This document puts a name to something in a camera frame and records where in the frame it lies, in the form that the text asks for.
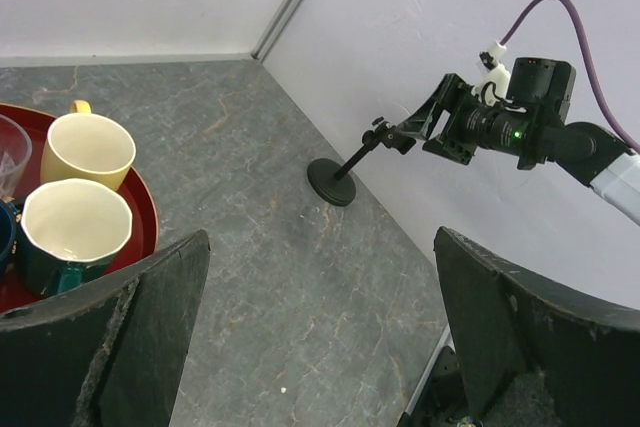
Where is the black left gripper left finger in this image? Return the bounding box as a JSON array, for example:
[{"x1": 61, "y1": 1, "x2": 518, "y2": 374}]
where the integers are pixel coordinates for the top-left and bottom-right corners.
[{"x1": 1, "y1": 229, "x2": 210, "y2": 426}]

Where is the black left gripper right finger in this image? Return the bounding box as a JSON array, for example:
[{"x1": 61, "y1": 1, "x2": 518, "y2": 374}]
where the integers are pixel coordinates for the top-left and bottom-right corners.
[{"x1": 434, "y1": 227, "x2": 639, "y2": 426}]

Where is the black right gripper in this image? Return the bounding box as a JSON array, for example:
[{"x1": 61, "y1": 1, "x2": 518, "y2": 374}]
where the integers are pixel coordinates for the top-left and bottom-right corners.
[{"x1": 396, "y1": 57, "x2": 575, "y2": 170}]

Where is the black phone stand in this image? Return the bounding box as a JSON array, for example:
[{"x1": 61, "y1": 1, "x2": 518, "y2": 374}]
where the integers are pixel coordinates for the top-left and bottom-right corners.
[{"x1": 306, "y1": 117, "x2": 416, "y2": 207}]

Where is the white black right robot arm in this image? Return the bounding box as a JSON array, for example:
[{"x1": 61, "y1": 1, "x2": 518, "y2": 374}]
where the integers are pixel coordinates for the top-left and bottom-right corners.
[{"x1": 396, "y1": 57, "x2": 639, "y2": 222}]

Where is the red round tray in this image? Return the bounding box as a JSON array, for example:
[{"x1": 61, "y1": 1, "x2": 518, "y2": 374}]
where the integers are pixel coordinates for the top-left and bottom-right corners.
[{"x1": 1, "y1": 104, "x2": 159, "y2": 313}]

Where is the green mug cream inside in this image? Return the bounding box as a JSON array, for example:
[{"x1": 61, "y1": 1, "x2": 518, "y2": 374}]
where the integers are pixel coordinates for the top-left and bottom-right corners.
[{"x1": 15, "y1": 179, "x2": 133, "y2": 297}]

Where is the dark blue mug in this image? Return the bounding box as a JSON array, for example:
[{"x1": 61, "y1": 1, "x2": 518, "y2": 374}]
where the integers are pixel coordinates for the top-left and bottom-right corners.
[{"x1": 0, "y1": 201, "x2": 19, "y2": 278}]

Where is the yellow mug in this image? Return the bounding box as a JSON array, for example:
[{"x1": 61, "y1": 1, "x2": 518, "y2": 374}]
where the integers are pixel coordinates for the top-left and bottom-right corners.
[{"x1": 40, "y1": 100, "x2": 137, "y2": 192}]

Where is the clear drinking glass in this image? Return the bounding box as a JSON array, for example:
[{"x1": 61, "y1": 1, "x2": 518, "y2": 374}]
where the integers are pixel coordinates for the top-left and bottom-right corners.
[{"x1": 1, "y1": 115, "x2": 33, "y2": 200}]

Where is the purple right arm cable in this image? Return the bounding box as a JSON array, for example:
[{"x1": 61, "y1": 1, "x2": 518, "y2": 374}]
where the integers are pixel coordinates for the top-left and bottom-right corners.
[{"x1": 501, "y1": 0, "x2": 640, "y2": 153}]

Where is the aluminium frame corner post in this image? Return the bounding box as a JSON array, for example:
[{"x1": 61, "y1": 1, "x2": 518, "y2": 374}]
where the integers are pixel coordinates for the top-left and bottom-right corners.
[{"x1": 251, "y1": 0, "x2": 304, "y2": 62}]

